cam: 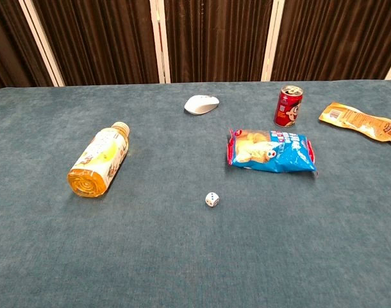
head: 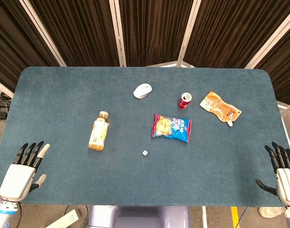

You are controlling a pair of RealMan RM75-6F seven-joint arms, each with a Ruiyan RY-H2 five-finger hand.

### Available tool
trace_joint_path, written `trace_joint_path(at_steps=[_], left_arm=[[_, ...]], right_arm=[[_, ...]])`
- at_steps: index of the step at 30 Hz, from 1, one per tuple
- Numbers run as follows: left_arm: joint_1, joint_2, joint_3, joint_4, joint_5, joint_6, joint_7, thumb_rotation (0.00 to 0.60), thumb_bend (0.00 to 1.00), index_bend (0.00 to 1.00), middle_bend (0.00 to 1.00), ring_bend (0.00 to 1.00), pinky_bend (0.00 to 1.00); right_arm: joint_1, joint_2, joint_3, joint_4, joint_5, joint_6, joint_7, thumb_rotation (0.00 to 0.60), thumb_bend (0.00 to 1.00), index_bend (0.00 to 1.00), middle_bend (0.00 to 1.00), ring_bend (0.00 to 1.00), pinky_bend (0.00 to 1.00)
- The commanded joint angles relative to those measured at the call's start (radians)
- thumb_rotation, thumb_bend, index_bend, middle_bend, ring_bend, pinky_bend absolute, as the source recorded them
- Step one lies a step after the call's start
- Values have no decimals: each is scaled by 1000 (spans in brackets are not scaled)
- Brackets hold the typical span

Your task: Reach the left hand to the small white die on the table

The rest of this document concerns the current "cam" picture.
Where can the white computer mouse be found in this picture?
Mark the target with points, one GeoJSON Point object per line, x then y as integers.
{"type": "Point", "coordinates": [201, 104]}

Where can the white die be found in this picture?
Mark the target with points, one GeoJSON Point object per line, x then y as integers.
{"type": "Point", "coordinates": [211, 199]}

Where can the red drink can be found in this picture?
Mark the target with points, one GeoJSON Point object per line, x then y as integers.
{"type": "Point", "coordinates": [287, 107]}

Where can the blue table cloth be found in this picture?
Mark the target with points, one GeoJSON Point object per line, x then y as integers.
{"type": "Point", "coordinates": [150, 244]}

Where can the yellow juice bottle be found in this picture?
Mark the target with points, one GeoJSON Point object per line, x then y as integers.
{"type": "Point", "coordinates": [97, 161]}

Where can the blue chips bag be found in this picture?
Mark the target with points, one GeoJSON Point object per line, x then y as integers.
{"type": "Point", "coordinates": [269, 150]}

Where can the orange snack packet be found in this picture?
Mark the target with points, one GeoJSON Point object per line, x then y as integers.
{"type": "Point", "coordinates": [365, 122]}

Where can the brown folding screen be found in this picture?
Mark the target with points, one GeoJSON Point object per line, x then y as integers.
{"type": "Point", "coordinates": [214, 38]}

